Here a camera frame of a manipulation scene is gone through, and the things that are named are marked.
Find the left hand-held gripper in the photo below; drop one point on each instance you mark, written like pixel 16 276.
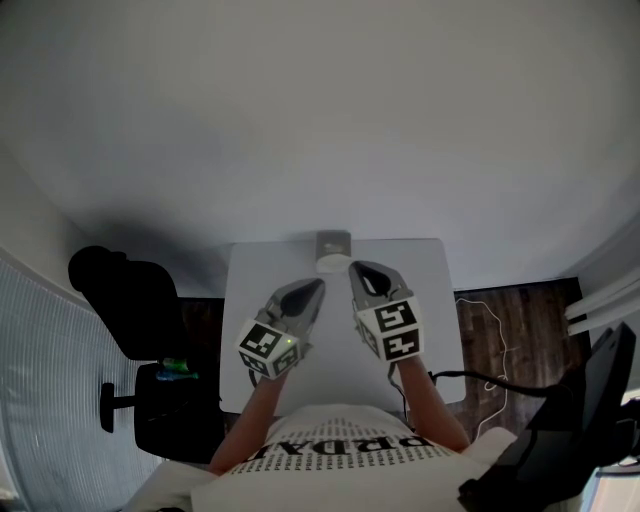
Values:
pixel 265 347

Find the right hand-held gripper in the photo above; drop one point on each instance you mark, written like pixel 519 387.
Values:
pixel 395 330

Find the person's right forearm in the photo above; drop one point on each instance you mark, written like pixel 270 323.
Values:
pixel 430 410

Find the person's left forearm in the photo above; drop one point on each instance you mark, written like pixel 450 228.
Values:
pixel 245 430

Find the grey and white tissue box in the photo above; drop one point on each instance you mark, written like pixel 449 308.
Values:
pixel 332 237

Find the white table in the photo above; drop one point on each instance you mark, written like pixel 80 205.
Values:
pixel 275 270

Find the green plastic item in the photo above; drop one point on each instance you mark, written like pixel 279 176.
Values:
pixel 175 363

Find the black office chair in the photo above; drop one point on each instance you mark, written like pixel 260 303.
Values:
pixel 145 310

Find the person's white printed shirt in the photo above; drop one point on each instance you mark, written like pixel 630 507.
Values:
pixel 345 480

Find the black equipment bag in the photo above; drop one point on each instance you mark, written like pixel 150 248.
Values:
pixel 575 440

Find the grey window blinds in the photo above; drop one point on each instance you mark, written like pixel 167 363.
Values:
pixel 45 400

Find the white frame rails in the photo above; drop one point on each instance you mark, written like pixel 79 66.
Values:
pixel 605 305

